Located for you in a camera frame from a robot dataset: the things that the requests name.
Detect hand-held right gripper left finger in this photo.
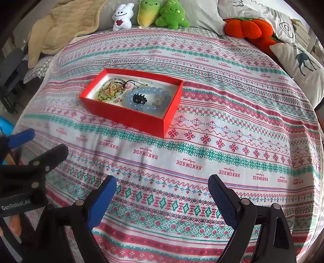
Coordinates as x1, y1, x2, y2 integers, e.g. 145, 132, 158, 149
34, 175, 118, 263

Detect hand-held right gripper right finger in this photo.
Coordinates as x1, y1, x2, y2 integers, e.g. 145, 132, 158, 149
208, 174, 298, 263

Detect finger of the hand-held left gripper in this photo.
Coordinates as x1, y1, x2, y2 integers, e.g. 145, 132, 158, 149
0, 128, 36, 152
25, 144, 69, 175

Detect green beaded bracelet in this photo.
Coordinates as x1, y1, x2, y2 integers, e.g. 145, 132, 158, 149
97, 80, 127, 102

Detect red jewelry box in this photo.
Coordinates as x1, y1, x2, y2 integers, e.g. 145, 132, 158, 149
78, 68, 184, 139

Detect gold chain bracelet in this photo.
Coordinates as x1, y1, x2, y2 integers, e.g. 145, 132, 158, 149
105, 84, 120, 98

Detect black cord pendant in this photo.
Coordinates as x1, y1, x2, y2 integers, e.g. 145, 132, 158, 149
119, 80, 138, 92

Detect dark hair claw clip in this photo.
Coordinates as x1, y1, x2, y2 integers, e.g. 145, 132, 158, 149
132, 93, 148, 105

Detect light blue beaded bracelet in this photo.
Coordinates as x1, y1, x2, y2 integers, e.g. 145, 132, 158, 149
124, 87, 173, 112

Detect person's left hand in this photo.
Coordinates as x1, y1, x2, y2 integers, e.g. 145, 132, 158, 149
12, 215, 23, 235

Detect grey checked bedsheet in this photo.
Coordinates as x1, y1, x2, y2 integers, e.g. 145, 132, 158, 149
23, 54, 55, 84

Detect dark grey chair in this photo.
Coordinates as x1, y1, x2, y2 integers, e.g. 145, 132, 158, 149
0, 47, 29, 114

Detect printed blanket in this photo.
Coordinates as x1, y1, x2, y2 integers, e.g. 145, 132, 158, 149
11, 27, 324, 263

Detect beige quilted blanket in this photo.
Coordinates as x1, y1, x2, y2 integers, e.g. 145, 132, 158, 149
27, 0, 109, 69

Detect white deer print pillow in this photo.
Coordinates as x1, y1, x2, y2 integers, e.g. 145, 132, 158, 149
269, 42, 324, 108

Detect white bunny plush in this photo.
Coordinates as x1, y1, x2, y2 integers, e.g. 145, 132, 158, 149
112, 3, 134, 31

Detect orange pumpkin plush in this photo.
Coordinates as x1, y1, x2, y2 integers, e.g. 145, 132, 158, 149
247, 34, 281, 55
224, 18, 274, 39

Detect yellow green carrot plush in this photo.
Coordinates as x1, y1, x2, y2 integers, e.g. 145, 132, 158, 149
137, 0, 161, 28

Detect green tree plush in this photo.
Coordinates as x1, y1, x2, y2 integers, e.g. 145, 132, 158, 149
155, 0, 191, 29

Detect grey pillow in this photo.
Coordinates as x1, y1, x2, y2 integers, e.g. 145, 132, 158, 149
96, 0, 227, 36

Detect white doodle print pillow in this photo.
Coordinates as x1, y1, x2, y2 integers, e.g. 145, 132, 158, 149
217, 0, 296, 43

